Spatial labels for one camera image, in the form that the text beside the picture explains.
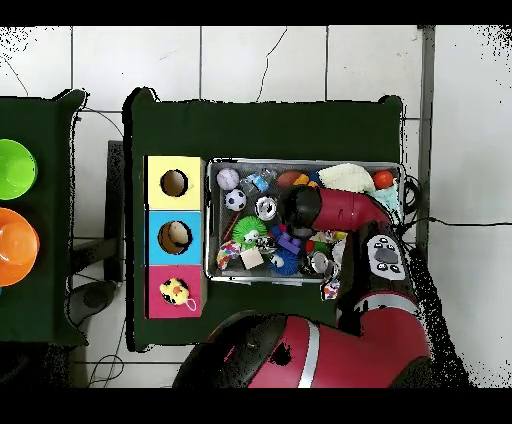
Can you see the clear mesh bin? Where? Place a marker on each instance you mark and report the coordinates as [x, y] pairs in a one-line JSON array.
[[224, 276]]

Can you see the brown toy football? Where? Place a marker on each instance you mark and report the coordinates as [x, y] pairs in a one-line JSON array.
[[288, 178]]

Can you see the dark green table cloth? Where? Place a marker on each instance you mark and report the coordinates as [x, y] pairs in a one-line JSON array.
[[36, 312], [264, 132]]

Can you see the twisted colourful dotted cloth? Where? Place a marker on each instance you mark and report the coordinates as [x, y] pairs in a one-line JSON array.
[[228, 254]]

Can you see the wooden box with three holes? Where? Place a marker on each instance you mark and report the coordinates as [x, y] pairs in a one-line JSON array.
[[176, 200]]

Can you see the black white soccer ball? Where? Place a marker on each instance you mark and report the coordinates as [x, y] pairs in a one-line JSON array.
[[236, 200]]

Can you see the mint green cloth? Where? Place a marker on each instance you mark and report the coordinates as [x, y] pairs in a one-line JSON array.
[[390, 198]]

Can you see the orange plastic bowl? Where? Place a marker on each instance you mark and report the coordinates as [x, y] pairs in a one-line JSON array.
[[16, 246]]

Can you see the large colourful dotted cloth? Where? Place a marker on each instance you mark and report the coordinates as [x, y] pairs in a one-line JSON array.
[[332, 288]]

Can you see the blue spiky ball with eyes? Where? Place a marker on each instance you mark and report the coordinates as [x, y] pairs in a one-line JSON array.
[[284, 262]]

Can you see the white baseball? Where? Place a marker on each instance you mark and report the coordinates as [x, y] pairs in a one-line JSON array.
[[228, 178]]

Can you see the black frame stand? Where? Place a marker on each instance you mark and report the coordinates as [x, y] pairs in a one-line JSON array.
[[116, 180]]

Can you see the yellow toy duck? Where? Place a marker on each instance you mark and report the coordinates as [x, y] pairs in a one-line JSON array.
[[174, 291]]

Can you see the green spiky toy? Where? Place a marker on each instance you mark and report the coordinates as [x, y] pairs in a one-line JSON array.
[[248, 230]]

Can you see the green plastic bowl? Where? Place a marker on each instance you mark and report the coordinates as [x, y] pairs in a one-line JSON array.
[[16, 170]]

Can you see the purple toy block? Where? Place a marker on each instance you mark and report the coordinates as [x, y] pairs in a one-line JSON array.
[[288, 240]]

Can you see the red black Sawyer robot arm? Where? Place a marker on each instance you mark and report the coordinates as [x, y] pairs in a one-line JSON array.
[[360, 352]]

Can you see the cream yellow cloth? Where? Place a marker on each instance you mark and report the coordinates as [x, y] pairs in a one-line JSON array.
[[346, 178]]

